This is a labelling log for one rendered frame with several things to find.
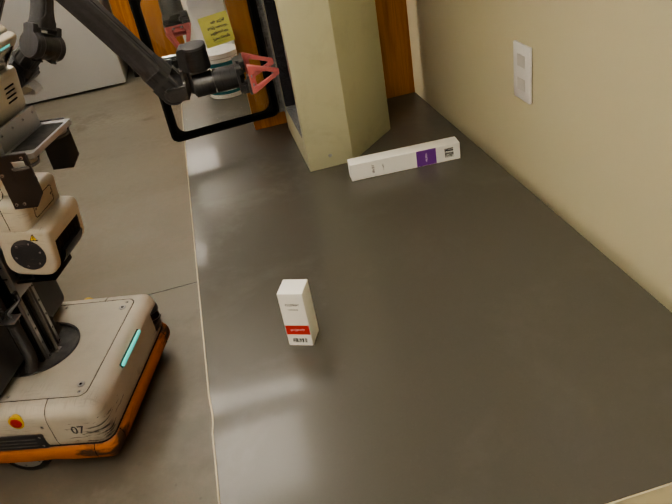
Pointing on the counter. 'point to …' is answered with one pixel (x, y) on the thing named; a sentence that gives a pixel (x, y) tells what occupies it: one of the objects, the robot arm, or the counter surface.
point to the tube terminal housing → (334, 78)
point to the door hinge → (270, 53)
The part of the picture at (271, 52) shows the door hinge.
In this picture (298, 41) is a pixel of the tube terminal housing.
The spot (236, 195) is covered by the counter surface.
